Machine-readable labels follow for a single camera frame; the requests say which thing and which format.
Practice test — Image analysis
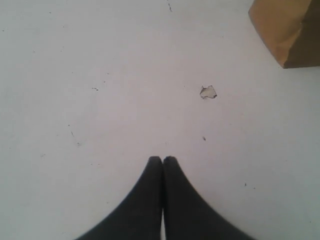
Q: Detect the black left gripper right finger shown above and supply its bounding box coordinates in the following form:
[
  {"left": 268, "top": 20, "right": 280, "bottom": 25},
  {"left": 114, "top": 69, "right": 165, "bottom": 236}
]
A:
[{"left": 162, "top": 156, "right": 252, "bottom": 240}]

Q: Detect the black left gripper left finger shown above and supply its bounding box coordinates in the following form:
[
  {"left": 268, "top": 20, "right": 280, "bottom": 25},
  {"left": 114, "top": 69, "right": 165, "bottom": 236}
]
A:
[{"left": 78, "top": 156, "right": 163, "bottom": 240}]

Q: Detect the large brown paper bag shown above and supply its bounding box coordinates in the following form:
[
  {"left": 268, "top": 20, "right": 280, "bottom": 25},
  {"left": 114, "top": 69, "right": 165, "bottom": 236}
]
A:
[{"left": 248, "top": 0, "right": 320, "bottom": 69}]

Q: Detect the clear plastic scrap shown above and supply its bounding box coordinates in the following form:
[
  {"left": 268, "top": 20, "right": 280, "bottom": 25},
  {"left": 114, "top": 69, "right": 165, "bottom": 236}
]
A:
[{"left": 199, "top": 85, "right": 218, "bottom": 99}]

